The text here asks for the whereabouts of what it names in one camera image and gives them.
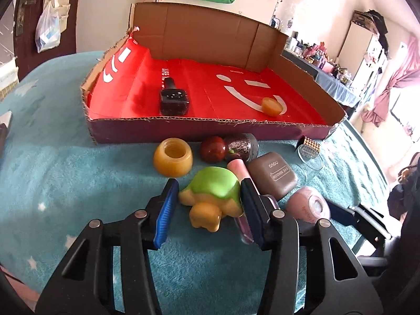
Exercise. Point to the white plastic bag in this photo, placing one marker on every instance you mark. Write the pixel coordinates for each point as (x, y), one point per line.
(47, 32)

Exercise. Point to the white cabinet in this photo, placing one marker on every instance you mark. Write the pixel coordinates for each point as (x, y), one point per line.
(357, 46)

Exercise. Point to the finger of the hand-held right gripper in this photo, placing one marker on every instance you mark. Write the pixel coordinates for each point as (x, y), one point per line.
(341, 213)

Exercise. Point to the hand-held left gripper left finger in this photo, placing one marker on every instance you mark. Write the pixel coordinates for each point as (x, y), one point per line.
(165, 216)

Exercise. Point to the clear glass cup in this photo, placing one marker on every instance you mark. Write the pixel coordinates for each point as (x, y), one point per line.
(311, 165)

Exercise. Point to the teal star blanket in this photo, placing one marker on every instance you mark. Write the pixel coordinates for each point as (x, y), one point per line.
(82, 177)

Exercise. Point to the dark glitter nail polish bottle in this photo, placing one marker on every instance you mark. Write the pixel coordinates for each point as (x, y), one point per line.
(243, 144)

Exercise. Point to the black nail polish bottle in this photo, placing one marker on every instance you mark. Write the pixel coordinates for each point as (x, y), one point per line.
(174, 103)

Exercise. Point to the pink cap nail polish bottle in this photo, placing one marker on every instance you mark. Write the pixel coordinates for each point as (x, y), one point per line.
(238, 169)

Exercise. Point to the green turtle toy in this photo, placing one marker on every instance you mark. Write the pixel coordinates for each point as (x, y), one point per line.
(213, 187)

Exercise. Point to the pink hanging cloth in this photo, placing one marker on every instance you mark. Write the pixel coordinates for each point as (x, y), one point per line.
(390, 92)

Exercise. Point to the dark red round bottle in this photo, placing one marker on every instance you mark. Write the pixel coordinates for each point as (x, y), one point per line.
(213, 149)

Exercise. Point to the table with dark cloth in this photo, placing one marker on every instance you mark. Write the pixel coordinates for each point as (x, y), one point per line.
(331, 82)

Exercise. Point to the gold studded cylinder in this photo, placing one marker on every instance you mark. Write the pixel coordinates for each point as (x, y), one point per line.
(311, 144)

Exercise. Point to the cardboard box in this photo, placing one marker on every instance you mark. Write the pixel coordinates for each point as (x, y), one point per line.
(203, 29)

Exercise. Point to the pink round jar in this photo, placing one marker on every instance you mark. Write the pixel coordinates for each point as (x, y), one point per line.
(305, 203)

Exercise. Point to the row of cosmetic bottles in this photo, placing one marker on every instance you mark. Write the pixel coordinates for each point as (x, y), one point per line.
(315, 55)

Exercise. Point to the dark handbag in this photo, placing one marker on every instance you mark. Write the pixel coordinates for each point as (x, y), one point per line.
(405, 190)

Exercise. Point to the white grid tile panel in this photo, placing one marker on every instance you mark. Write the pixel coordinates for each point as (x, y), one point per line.
(6, 78)

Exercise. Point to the red paper bag liner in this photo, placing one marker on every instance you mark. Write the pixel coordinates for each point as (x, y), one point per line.
(203, 95)

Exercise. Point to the brown eye shadow case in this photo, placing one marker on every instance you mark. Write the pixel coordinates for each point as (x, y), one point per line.
(272, 177)

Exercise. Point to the dark brown door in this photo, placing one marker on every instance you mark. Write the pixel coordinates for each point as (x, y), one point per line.
(32, 49)

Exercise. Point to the amber round lid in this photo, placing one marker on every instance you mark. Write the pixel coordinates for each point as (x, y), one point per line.
(272, 106)

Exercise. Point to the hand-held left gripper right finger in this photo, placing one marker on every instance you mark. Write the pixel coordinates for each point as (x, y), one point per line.
(252, 210)

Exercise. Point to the amber round jar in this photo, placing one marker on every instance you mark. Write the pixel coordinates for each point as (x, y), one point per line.
(183, 166)

